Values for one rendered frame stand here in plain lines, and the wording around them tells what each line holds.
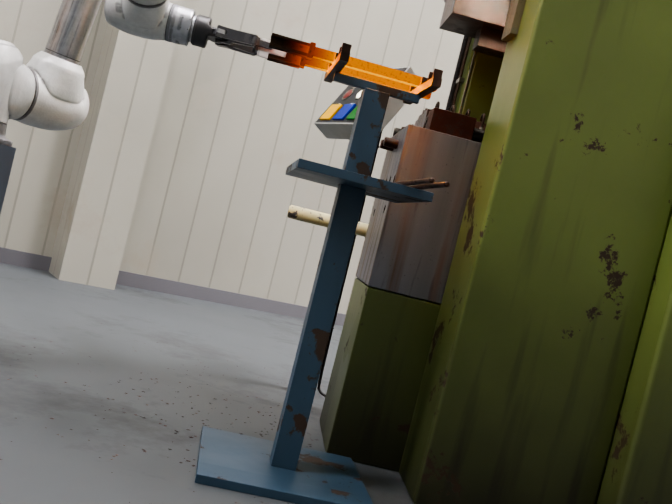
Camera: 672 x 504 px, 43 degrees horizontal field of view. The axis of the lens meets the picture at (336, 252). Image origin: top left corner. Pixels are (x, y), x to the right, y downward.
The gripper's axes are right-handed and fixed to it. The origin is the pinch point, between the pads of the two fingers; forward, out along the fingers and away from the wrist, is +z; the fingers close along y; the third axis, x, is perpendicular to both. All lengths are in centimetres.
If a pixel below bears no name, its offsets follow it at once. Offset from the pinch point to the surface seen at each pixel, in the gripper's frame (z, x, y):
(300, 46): 5.5, 0.2, 12.9
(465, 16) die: 50, 29, -26
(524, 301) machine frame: 72, -45, 16
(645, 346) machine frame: 101, -48, 21
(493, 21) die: 58, 29, -26
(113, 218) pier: -63, -60, -253
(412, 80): 32.9, -0.5, 13.0
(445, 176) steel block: 52, -18, -12
